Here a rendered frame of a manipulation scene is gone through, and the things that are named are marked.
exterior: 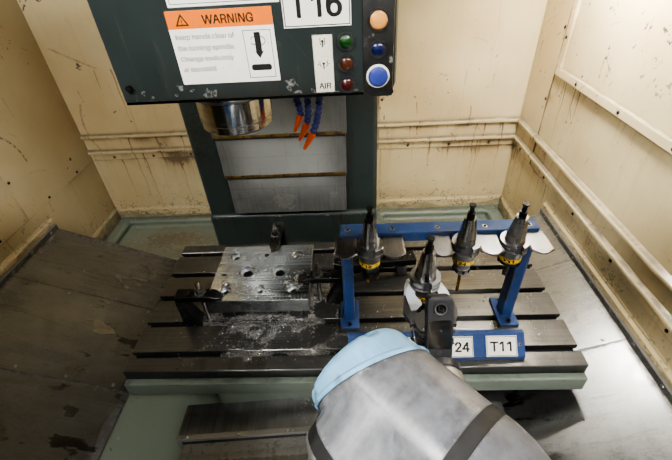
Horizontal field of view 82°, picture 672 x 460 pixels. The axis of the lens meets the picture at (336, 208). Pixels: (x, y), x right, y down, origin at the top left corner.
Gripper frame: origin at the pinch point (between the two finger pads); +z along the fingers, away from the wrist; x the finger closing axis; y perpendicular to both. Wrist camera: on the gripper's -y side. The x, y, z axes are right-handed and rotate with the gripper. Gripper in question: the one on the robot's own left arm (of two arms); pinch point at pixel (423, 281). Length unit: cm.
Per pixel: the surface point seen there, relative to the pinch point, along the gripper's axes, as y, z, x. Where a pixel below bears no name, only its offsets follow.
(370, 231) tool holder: -7.5, 7.9, -11.0
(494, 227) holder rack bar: -3.1, 13.6, 18.6
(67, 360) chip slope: 50, 13, -109
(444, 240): -1.9, 10.7, 6.4
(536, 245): -2.2, 8.1, 26.4
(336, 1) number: -54, 4, -17
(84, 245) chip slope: 43, 61, -127
